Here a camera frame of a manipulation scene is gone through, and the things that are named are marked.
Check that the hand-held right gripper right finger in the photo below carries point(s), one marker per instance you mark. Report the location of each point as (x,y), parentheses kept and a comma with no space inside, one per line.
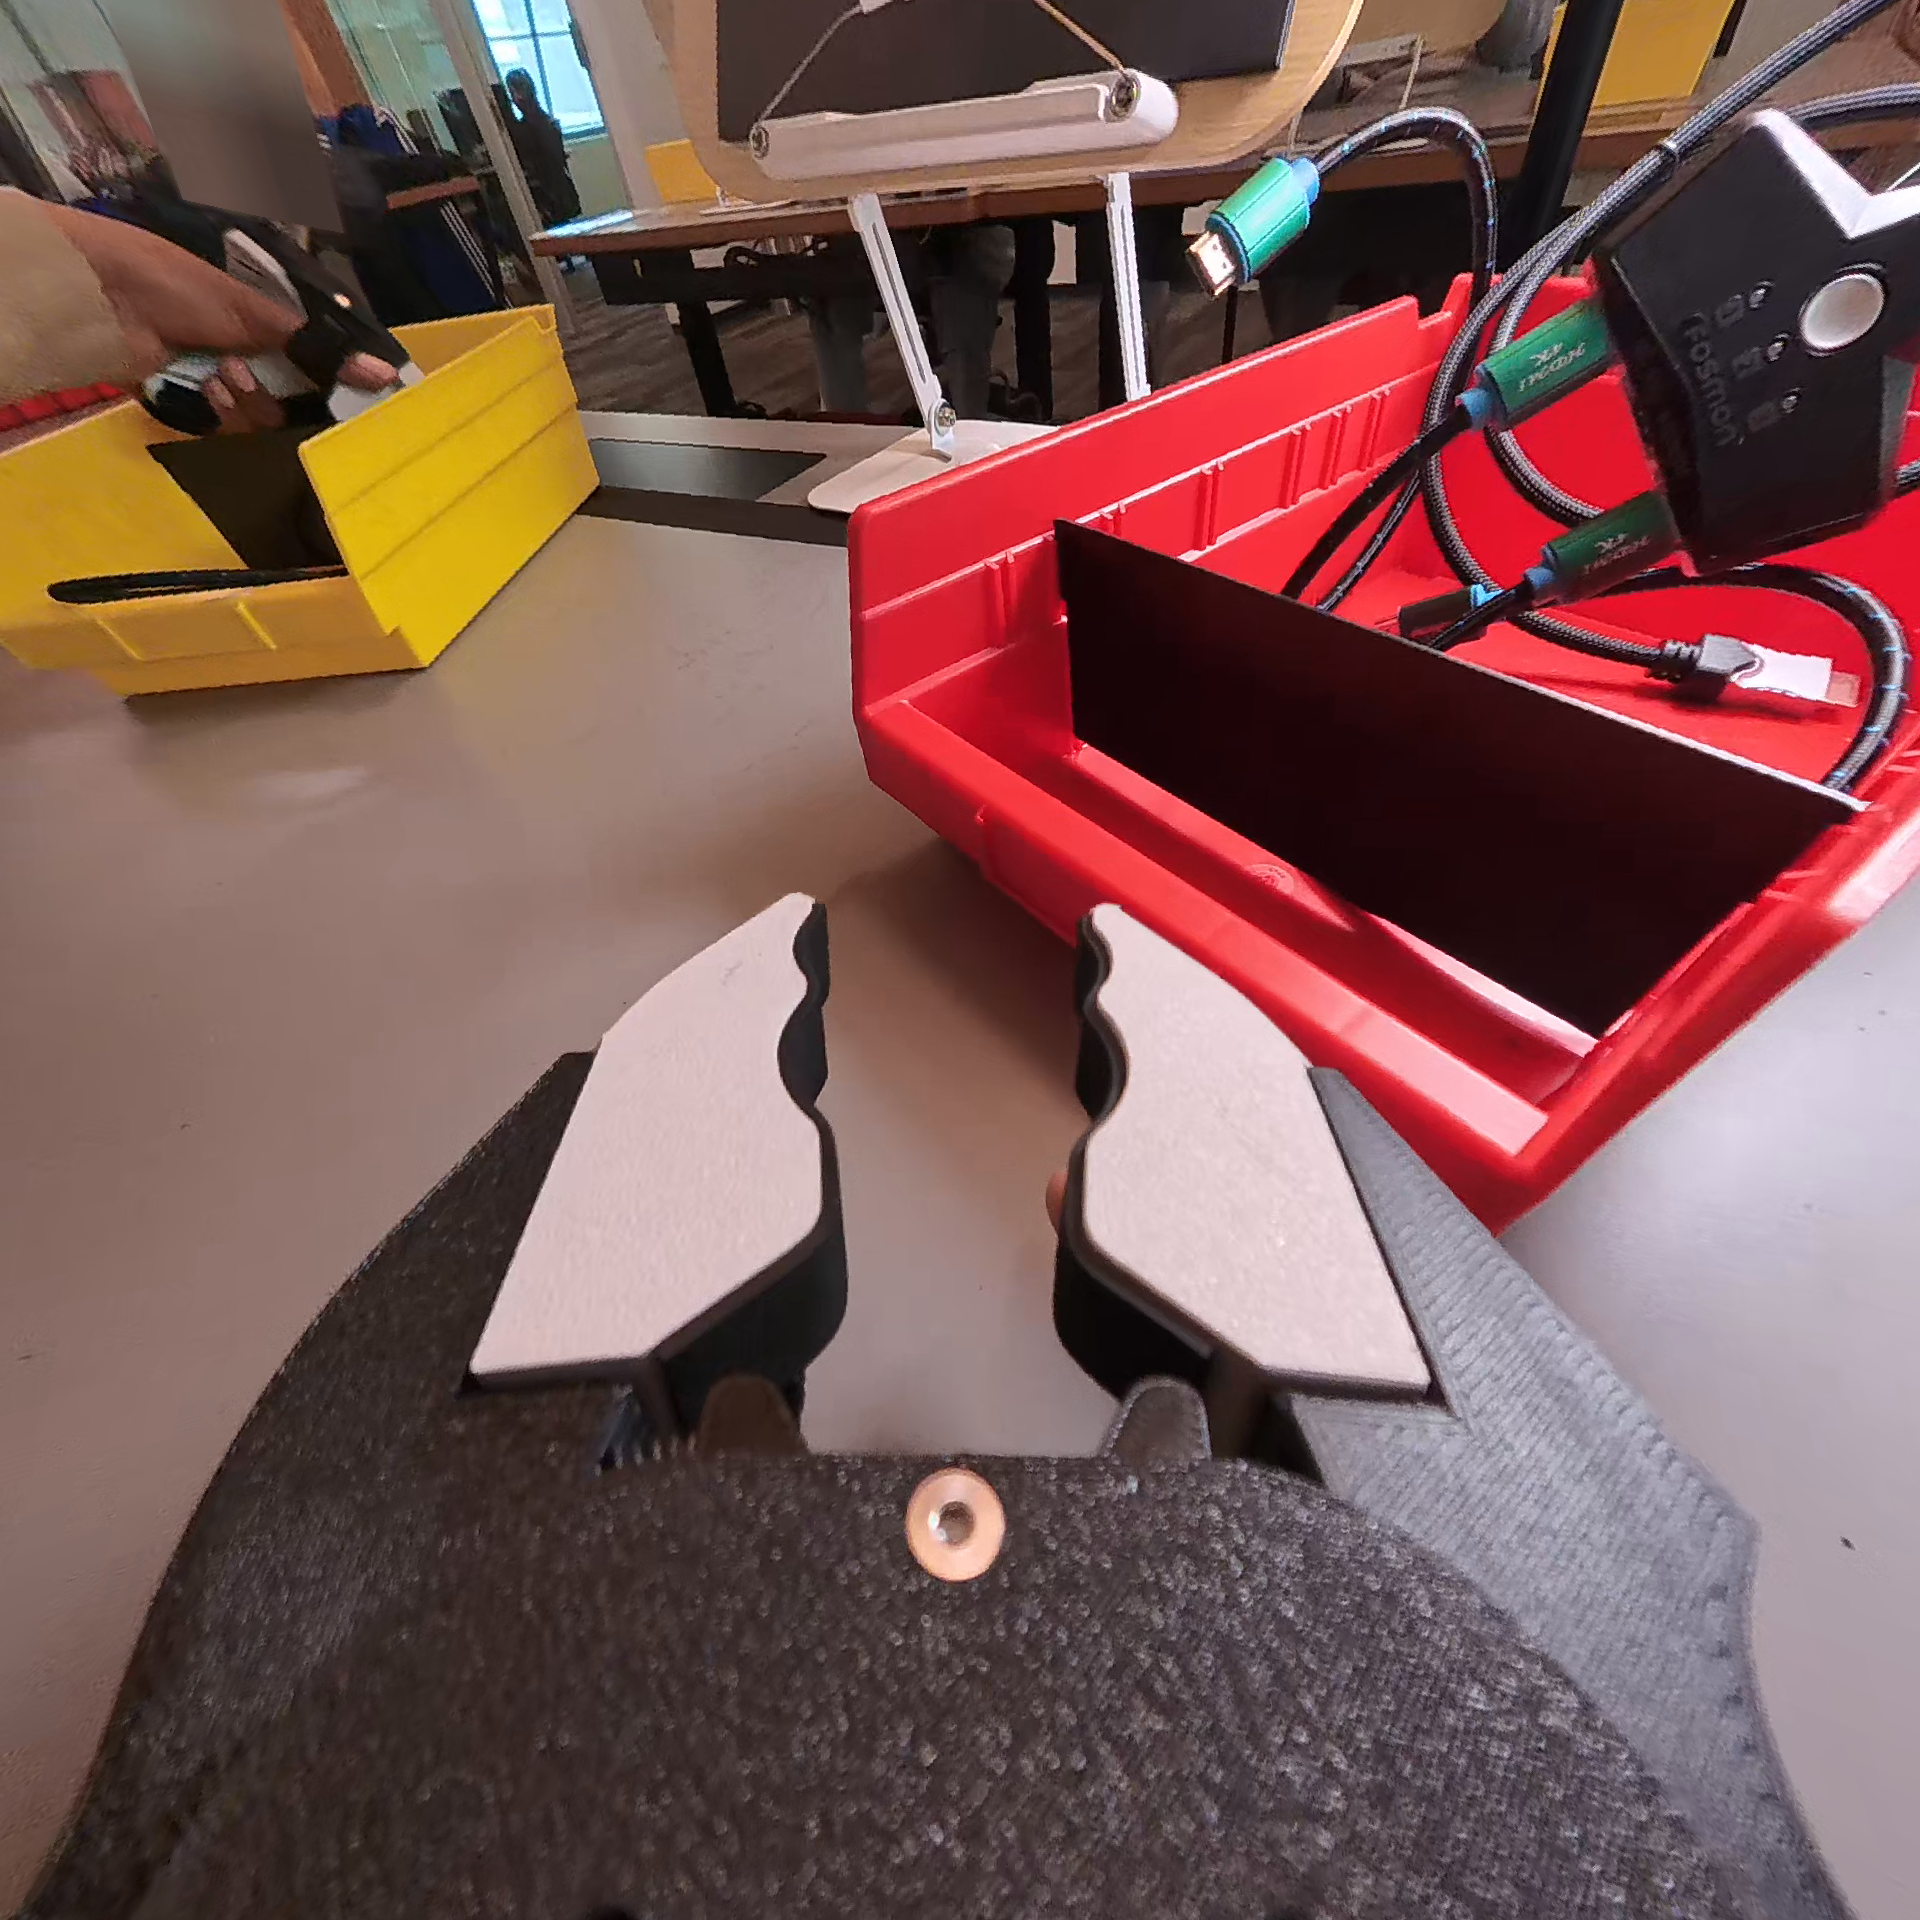
(1233,1199)

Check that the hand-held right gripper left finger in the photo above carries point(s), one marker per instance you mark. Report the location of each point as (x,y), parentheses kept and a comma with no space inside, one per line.
(675,1185)

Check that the yellow plastic bin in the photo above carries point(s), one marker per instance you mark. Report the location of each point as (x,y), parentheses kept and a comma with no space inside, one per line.
(436,508)
(1664,52)

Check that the red plastic bin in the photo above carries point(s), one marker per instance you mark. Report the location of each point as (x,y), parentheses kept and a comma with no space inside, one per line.
(1199,916)

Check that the person's left forearm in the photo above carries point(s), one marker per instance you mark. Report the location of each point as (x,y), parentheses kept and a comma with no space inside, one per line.
(53,291)

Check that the person's left hand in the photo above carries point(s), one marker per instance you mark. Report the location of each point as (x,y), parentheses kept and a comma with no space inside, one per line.
(194,320)

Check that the dark striped jacket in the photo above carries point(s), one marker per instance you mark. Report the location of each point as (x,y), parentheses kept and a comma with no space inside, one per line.
(418,207)

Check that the wooden table black legs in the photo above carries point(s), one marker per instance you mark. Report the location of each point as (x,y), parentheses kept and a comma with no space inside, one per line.
(675,226)

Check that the white desk lamp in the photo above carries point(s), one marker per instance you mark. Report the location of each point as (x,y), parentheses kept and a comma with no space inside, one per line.
(962,130)

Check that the black hdmi switch box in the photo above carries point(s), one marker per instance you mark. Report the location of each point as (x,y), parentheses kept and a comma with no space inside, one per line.
(1740,390)

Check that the black metal post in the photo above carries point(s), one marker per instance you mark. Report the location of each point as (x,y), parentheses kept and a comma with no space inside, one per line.
(1576,91)

